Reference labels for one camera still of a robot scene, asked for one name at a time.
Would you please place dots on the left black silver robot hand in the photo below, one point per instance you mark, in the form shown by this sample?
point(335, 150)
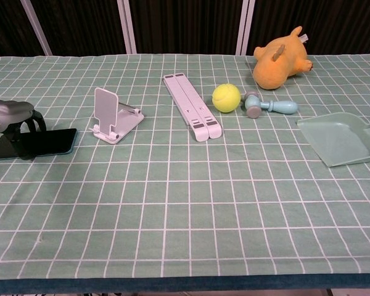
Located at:
point(15, 111)

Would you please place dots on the black smartphone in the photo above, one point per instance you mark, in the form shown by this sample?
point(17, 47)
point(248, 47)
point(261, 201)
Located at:
point(55, 142)

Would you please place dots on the white folding phone stand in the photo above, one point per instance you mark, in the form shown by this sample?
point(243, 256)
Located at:
point(106, 108)

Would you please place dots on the white folded laptop stand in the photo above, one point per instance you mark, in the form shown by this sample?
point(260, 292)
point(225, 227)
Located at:
point(192, 108)

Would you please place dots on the green checkered tablecloth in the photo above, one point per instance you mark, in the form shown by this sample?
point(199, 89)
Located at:
point(185, 216)

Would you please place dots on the yellow tennis ball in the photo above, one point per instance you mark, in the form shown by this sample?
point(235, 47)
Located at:
point(226, 98)

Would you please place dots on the blue wooden toy hammer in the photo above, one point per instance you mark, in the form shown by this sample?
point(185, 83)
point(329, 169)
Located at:
point(277, 107)

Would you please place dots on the orange plush toy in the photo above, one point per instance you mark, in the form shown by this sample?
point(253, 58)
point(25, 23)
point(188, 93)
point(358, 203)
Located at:
point(277, 68)

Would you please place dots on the green plastic dustpan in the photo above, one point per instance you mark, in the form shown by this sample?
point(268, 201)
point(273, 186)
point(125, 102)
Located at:
point(336, 138)

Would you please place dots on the white aluminium frame post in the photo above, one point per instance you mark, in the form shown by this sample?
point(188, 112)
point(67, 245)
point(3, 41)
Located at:
point(128, 27)
point(37, 27)
point(245, 27)

